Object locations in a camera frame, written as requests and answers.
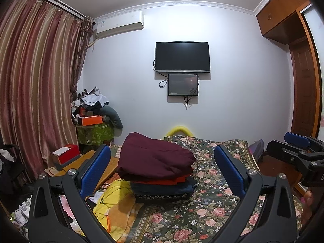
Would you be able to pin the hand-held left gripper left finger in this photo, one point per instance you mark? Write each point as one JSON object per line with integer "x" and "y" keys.
{"x": 93, "y": 169}

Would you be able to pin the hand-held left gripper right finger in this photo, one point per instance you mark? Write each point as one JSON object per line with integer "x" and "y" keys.
{"x": 231, "y": 169}

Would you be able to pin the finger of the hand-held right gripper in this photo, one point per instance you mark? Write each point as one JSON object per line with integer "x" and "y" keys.
{"x": 296, "y": 138}
{"x": 283, "y": 153}

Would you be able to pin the maroon button shirt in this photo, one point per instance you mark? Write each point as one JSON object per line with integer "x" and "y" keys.
{"x": 154, "y": 157}

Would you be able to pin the pile of white clothes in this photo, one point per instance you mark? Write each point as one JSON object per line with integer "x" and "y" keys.
{"x": 93, "y": 98}

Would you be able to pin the person's right hand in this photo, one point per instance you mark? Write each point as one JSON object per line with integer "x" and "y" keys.
{"x": 308, "y": 197}

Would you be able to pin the wooden desk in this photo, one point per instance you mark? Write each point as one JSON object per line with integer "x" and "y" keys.
{"x": 73, "y": 167}

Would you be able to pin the purple bag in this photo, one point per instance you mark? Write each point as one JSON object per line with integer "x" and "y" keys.
{"x": 257, "y": 150}

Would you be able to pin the red and white box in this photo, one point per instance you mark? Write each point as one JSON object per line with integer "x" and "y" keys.
{"x": 67, "y": 154}

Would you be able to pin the green patterned box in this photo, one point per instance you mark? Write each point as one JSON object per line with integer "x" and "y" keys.
{"x": 95, "y": 135}

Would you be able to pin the yellow blanket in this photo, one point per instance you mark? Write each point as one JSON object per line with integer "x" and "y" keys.
{"x": 116, "y": 202}

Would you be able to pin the floral bedspread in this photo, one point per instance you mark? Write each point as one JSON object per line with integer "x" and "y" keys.
{"x": 202, "y": 207}

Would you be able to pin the orange box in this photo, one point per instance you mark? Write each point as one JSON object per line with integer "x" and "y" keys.
{"x": 92, "y": 120}

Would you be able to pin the brown wooden door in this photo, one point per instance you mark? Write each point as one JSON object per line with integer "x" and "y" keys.
{"x": 302, "y": 86}

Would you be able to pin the grey pillow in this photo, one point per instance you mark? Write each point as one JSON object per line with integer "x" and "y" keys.
{"x": 114, "y": 117}

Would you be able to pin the red folded garment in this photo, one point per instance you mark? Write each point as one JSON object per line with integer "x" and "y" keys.
{"x": 164, "y": 181}

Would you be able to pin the blue folded garment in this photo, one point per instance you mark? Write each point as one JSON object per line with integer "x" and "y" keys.
{"x": 162, "y": 188}

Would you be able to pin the black beige patterned garment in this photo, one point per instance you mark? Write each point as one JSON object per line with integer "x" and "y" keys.
{"x": 162, "y": 198}

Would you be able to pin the small black monitor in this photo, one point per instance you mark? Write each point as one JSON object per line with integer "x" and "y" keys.
{"x": 182, "y": 84}

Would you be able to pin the striped red curtain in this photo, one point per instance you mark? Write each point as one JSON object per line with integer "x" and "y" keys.
{"x": 38, "y": 81}

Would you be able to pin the brown wooden overhead cabinet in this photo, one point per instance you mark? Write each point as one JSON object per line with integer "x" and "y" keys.
{"x": 281, "y": 12}

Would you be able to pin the white air conditioner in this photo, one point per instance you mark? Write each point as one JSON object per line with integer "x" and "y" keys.
{"x": 119, "y": 25}

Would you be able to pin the black wall television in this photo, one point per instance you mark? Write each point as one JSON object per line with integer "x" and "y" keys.
{"x": 182, "y": 55}

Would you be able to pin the curtain rail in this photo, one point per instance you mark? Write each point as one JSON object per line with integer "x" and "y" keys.
{"x": 55, "y": 3}

